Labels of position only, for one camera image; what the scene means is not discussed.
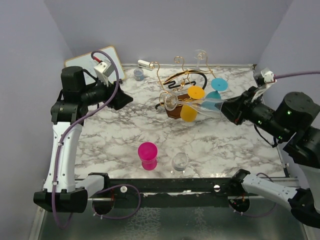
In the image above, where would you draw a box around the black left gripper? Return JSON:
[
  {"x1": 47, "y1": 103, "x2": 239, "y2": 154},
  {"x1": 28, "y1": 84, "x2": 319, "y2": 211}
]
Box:
[{"x1": 80, "y1": 73, "x2": 133, "y2": 110}]

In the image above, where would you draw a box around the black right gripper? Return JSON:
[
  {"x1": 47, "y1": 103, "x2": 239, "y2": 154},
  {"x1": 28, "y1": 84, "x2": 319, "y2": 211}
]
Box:
[{"x1": 214, "y1": 84, "x2": 289, "y2": 139}]

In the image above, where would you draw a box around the blue plastic wine glass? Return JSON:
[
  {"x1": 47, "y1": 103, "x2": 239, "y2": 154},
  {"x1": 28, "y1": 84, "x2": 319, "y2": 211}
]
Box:
[{"x1": 205, "y1": 78, "x2": 229, "y2": 100}]

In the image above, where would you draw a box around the yellow plastic wine glass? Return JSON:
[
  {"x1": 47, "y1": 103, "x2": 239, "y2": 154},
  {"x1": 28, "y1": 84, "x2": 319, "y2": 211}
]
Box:
[{"x1": 180, "y1": 86, "x2": 205, "y2": 122}]

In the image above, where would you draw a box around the clear wine glass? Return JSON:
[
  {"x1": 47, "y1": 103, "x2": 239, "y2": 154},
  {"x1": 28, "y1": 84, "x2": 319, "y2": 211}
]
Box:
[{"x1": 194, "y1": 49, "x2": 207, "y2": 70}]

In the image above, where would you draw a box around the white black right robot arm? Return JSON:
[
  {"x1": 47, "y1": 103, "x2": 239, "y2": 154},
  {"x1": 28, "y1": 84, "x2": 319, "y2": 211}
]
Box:
[{"x1": 215, "y1": 87, "x2": 320, "y2": 228}]

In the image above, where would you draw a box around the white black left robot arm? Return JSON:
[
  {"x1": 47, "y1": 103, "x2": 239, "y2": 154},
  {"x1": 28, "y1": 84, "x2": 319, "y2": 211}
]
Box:
[{"x1": 33, "y1": 66, "x2": 134, "y2": 213}]

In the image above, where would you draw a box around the pink plastic wine glass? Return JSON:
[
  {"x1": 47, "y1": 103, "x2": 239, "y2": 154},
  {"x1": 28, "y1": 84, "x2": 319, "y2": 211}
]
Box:
[{"x1": 137, "y1": 142, "x2": 158, "y2": 171}]

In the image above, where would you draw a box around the small clear blue cup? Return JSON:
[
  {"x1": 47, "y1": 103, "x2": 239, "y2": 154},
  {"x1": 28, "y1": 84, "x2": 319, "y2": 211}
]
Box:
[{"x1": 133, "y1": 68, "x2": 145, "y2": 82}]

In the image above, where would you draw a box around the white whiteboard eraser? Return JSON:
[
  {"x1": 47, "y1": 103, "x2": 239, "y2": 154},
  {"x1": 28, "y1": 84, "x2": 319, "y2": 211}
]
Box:
[{"x1": 137, "y1": 59, "x2": 151, "y2": 69}]

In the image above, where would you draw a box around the small whiteboard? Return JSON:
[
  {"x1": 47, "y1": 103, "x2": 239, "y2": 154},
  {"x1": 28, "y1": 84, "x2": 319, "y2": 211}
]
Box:
[{"x1": 64, "y1": 46, "x2": 126, "y2": 85}]

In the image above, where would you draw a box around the clear glass near front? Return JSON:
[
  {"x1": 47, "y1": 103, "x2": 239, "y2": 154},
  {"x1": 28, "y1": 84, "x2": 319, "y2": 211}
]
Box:
[{"x1": 171, "y1": 152, "x2": 189, "y2": 176}]

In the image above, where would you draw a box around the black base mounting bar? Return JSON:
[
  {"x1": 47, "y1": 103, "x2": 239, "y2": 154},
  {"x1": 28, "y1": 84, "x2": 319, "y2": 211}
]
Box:
[{"x1": 92, "y1": 178, "x2": 251, "y2": 209}]

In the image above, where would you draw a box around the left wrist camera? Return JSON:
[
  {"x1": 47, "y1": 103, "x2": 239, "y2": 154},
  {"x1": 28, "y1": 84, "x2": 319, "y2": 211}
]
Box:
[{"x1": 93, "y1": 61, "x2": 115, "y2": 87}]

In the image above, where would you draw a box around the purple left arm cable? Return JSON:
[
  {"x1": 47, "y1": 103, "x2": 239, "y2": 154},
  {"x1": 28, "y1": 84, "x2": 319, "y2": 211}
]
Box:
[{"x1": 51, "y1": 51, "x2": 142, "y2": 230}]

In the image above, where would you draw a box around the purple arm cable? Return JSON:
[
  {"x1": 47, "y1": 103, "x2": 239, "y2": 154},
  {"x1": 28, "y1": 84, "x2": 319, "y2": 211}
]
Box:
[
  {"x1": 51, "y1": 51, "x2": 142, "y2": 230},
  {"x1": 232, "y1": 71, "x2": 320, "y2": 219}
]

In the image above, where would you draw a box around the gold wire wine glass rack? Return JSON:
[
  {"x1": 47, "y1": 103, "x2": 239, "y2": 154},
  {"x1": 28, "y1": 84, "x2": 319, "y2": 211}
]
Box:
[{"x1": 155, "y1": 55, "x2": 215, "y2": 119}]

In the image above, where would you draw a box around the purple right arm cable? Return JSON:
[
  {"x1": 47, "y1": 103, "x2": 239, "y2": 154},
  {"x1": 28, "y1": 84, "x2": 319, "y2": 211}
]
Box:
[{"x1": 232, "y1": 71, "x2": 320, "y2": 219}]

